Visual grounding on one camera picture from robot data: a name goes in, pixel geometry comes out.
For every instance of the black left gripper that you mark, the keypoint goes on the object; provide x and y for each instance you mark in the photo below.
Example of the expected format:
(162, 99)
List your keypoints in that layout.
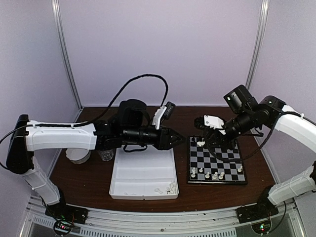
(164, 141)

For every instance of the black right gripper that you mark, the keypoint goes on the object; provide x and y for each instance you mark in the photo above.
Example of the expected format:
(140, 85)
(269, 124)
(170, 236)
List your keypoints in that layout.
(222, 142)

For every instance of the white knight chess piece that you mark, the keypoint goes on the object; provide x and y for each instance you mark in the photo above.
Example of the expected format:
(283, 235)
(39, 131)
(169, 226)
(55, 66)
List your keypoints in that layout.
(200, 143)

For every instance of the black white chess board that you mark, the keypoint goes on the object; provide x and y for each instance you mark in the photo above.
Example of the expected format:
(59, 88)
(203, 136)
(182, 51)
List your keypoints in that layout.
(227, 161)

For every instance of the white plastic compartment tray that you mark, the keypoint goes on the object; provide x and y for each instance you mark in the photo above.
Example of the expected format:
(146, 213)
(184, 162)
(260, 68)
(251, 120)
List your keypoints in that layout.
(150, 165)

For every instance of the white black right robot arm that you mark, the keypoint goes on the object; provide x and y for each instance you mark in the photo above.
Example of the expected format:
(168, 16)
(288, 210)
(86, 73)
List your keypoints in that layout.
(274, 114)

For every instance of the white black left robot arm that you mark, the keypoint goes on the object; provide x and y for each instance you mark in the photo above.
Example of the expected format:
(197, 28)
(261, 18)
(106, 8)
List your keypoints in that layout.
(30, 136)

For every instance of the row of black chess pieces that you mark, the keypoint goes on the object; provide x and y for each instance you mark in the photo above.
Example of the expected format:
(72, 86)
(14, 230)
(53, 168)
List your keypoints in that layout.
(195, 138)

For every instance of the white scalloped bowl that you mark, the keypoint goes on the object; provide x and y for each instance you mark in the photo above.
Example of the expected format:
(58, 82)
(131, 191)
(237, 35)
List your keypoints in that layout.
(78, 156)

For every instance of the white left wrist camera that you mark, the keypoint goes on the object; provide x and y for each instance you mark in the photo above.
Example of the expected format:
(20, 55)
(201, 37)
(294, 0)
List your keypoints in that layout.
(162, 113)

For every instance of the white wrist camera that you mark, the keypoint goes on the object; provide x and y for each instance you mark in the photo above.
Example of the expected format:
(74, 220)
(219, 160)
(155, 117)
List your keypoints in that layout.
(162, 113)
(209, 121)

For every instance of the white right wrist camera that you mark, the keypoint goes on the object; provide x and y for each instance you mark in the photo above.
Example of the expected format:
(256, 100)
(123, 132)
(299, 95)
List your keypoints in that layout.
(209, 121)

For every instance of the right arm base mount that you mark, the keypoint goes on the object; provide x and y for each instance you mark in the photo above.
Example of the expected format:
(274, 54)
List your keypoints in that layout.
(260, 219)

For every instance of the front aluminium rail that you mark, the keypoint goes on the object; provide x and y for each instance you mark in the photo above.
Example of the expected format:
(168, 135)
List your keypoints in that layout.
(210, 223)

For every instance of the right aluminium frame post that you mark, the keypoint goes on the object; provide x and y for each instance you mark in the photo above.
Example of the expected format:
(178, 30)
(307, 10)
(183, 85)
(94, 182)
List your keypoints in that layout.
(261, 28)

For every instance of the aluminium frame post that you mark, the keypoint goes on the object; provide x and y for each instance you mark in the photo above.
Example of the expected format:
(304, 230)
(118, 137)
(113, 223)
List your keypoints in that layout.
(64, 52)
(261, 28)

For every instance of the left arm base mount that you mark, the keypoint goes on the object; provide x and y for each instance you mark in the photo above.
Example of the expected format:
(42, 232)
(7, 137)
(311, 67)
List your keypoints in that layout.
(66, 218)

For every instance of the left aluminium frame post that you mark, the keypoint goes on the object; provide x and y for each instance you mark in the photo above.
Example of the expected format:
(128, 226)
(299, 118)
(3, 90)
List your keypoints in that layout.
(64, 52)

